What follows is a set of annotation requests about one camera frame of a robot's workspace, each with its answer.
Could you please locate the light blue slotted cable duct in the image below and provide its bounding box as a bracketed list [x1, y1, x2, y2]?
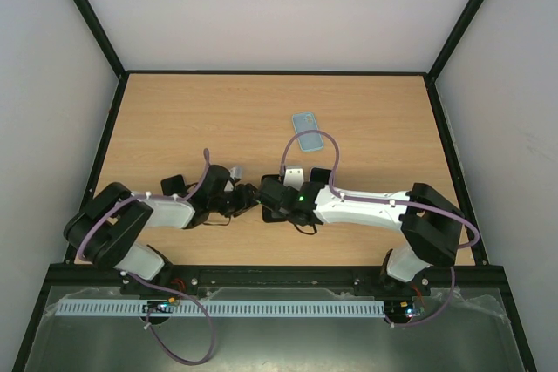
[55, 299, 384, 318]

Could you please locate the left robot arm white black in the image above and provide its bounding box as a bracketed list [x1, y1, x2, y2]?
[64, 165, 258, 281]

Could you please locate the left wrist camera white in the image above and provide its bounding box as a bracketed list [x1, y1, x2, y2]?
[225, 166, 243, 191]

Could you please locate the black enclosure frame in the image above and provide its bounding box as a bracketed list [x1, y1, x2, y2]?
[8, 0, 537, 372]

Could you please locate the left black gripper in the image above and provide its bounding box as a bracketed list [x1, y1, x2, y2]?
[209, 184, 260, 218]

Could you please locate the black front rail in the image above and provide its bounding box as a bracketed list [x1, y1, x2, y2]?
[47, 263, 509, 299]

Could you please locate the light blue phone case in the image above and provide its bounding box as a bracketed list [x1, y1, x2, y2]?
[291, 112, 323, 152]

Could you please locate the black phone case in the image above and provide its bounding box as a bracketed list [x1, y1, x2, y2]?
[261, 174, 287, 223]

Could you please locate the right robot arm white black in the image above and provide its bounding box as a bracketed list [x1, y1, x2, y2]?
[255, 177, 462, 295]

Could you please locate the small black phone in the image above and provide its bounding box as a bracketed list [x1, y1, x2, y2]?
[160, 174, 187, 197]

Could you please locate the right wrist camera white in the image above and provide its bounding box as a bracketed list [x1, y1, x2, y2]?
[280, 166, 304, 191]

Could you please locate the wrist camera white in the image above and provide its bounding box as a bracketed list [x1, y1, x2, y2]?
[280, 166, 304, 191]
[225, 166, 243, 191]

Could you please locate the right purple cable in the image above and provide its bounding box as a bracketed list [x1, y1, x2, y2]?
[281, 131, 480, 328]

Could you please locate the black phone camera side up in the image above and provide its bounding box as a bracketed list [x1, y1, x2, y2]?
[309, 167, 331, 185]

